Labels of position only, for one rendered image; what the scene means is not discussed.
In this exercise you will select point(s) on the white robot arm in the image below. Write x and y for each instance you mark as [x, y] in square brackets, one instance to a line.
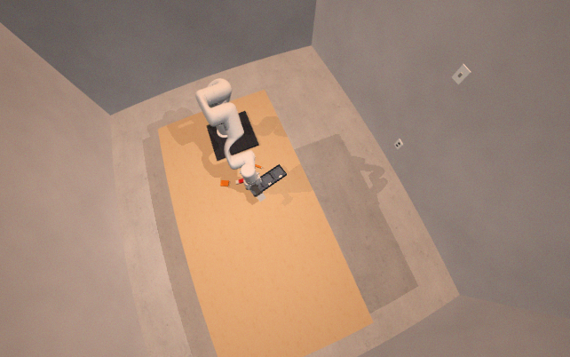
[226, 118]

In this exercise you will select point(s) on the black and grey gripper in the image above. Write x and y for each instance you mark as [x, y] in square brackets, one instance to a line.
[259, 180]

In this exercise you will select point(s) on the dark grey rack of bins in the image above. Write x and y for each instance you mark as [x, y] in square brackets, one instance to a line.
[271, 177]

